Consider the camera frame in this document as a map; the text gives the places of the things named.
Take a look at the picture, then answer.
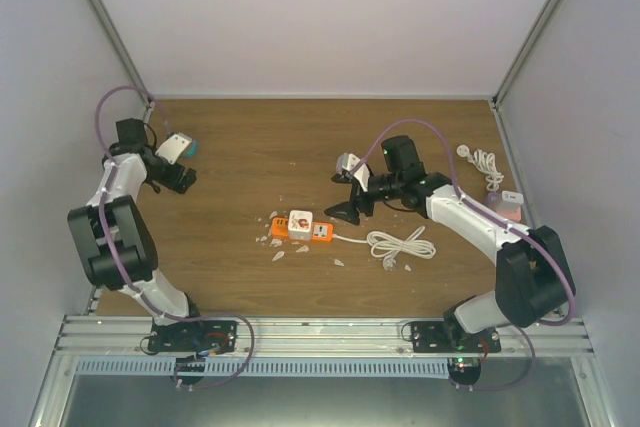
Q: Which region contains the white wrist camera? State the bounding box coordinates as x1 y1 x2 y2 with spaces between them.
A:
335 152 372 192
155 133 193 165

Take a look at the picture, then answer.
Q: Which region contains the aluminium rail frame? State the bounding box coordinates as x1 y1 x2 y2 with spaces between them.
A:
30 316 617 426

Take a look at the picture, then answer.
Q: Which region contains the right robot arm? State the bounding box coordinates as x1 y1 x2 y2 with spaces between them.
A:
325 135 576 352

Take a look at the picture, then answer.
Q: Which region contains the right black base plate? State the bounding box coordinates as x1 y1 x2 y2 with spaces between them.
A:
399 320 502 354

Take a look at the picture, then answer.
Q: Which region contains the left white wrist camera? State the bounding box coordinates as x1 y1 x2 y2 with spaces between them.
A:
155 133 193 165

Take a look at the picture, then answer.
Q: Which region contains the white tiger charger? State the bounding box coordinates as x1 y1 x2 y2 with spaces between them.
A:
287 210 313 241

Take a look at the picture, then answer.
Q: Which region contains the orange power strip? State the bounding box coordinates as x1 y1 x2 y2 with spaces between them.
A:
270 217 334 242

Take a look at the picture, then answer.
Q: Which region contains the white power strip cable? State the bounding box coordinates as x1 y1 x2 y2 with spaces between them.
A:
332 225 437 272

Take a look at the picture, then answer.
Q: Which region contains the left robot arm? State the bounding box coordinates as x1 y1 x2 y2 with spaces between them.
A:
67 118 206 351

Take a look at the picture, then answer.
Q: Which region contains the grey slotted cable duct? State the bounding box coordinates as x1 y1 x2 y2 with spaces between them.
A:
76 356 449 379

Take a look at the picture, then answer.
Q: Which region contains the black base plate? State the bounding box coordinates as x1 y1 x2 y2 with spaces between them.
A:
399 320 502 354
139 320 238 355

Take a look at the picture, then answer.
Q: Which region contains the blue plug adapter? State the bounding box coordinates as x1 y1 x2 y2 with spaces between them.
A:
183 140 198 158

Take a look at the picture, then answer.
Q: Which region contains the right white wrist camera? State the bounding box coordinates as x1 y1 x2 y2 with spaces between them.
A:
335 152 372 192

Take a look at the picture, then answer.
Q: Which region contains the purple power strip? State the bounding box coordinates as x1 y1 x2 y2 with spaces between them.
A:
485 192 501 209

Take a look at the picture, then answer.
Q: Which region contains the pink white charger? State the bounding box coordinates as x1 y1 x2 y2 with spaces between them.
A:
492 191 524 222

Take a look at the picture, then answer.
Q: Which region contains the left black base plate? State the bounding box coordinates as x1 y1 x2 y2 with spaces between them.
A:
139 320 238 355

